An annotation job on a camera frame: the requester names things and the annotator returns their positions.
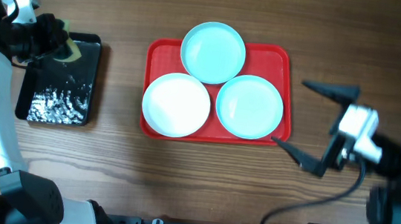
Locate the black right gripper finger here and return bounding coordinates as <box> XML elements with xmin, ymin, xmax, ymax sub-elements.
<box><xmin>272</xmin><ymin>136</ymin><xmax>324</xmax><ymax>177</ymax></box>
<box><xmin>302</xmin><ymin>81</ymin><xmax>360</xmax><ymax>105</ymax></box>

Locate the green yellow sponge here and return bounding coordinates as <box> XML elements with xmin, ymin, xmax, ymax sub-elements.
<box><xmin>53</xmin><ymin>19</ymin><xmax>81</xmax><ymax>63</ymax></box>

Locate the light blue plate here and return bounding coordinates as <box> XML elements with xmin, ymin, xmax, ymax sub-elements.
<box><xmin>215</xmin><ymin>75</ymin><xmax>284</xmax><ymax>140</ymax></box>
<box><xmin>180</xmin><ymin>22</ymin><xmax>247</xmax><ymax>85</ymax></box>

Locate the white plate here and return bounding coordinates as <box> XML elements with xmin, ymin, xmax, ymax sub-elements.
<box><xmin>142</xmin><ymin>73</ymin><xmax>211</xmax><ymax>138</ymax></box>

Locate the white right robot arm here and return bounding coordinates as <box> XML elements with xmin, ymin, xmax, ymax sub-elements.
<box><xmin>276</xmin><ymin>81</ymin><xmax>401</xmax><ymax>224</ymax></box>

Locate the black water tray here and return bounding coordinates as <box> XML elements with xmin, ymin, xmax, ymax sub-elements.
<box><xmin>15</xmin><ymin>32</ymin><xmax>102</xmax><ymax>126</ymax></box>

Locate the red plastic tray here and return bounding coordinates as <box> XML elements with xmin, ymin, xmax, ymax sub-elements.
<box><xmin>143</xmin><ymin>38</ymin><xmax>292</xmax><ymax>145</ymax></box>

